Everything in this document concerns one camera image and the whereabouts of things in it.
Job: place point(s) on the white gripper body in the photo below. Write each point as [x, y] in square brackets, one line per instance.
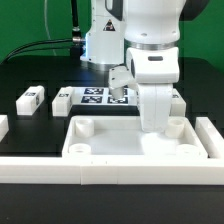
[154, 98]

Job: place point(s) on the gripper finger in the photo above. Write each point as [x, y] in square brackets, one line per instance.
[117, 92]

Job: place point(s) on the white desk top tray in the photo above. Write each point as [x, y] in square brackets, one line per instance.
[123, 136]

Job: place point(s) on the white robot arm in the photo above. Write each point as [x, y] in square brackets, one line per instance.
[136, 42]

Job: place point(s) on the white marker plate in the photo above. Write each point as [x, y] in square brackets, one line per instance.
[102, 96]

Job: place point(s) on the white left fence piece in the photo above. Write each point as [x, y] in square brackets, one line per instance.
[4, 128]

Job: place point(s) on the black vertical cable connector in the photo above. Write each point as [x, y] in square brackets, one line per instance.
[75, 21]

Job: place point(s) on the white front fence wall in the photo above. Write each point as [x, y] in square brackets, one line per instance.
[44, 170]

